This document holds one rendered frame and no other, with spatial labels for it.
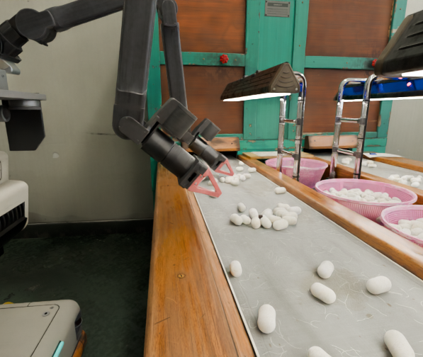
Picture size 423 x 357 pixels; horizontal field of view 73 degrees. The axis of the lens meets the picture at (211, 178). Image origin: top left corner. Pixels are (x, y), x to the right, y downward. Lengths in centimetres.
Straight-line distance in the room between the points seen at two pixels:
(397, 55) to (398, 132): 257
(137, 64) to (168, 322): 43
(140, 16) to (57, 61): 187
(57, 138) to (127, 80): 189
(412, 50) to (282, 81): 40
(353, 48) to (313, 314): 156
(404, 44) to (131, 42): 41
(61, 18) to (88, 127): 141
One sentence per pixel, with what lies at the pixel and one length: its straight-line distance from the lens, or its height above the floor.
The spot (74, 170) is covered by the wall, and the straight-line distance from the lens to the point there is 244.
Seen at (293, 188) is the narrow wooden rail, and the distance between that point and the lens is 91.
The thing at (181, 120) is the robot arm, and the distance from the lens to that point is 58.
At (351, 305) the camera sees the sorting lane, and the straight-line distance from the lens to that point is 47.
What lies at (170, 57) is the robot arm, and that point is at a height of 116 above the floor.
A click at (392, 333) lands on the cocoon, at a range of 41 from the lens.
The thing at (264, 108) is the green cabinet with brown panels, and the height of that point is 100.
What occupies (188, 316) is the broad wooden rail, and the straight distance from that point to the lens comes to 37.
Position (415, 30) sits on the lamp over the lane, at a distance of 42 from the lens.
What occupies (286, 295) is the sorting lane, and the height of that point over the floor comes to 74.
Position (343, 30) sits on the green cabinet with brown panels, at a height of 140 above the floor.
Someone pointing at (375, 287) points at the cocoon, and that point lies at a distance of 49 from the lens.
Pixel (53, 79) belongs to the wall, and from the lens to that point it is 242.
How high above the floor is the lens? 100
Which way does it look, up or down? 14 degrees down
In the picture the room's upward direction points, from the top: straight up
